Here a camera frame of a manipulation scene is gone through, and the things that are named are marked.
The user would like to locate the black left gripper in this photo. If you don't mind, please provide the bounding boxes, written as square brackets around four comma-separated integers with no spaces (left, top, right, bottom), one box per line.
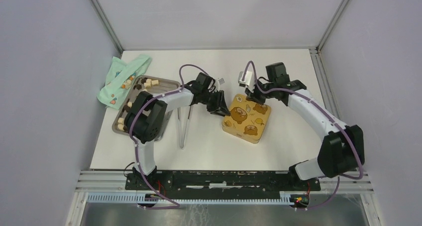
[201,90,230,118]

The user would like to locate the silver box lid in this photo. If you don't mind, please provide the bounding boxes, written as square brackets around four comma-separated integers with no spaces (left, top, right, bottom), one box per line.
[222,94,272,144]

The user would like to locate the metal serving tongs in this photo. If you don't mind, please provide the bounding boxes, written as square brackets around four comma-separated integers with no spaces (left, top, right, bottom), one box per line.
[177,106,193,149]

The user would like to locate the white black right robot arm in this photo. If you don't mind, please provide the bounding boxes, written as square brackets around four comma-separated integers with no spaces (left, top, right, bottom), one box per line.
[238,61,365,190]

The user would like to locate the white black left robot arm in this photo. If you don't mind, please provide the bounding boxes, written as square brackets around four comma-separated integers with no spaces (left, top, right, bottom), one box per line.
[124,73,230,190]

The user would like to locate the metal chocolate tray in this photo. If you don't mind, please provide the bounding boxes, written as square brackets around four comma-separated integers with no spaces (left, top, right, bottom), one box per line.
[111,76,180,136]

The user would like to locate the green patterned cloth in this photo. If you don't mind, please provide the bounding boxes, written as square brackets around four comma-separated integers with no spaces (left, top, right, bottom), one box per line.
[97,54,152,110]

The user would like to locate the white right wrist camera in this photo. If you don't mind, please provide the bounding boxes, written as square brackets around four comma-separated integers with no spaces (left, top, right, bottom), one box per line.
[238,70,255,92]

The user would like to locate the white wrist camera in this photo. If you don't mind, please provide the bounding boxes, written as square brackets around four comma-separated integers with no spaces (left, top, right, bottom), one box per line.
[215,78,225,91]
[238,70,255,92]

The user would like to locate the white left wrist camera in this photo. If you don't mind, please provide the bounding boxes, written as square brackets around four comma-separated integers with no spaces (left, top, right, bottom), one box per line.
[215,78,225,91]

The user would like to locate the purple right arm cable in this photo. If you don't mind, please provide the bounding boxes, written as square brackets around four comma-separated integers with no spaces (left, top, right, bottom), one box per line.
[245,60,364,210]

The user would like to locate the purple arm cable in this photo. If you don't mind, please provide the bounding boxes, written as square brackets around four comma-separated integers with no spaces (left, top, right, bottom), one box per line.
[245,60,364,210]
[128,64,211,210]

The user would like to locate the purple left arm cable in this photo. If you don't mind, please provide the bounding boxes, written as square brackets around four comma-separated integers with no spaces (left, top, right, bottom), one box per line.
[128,64,211,210]

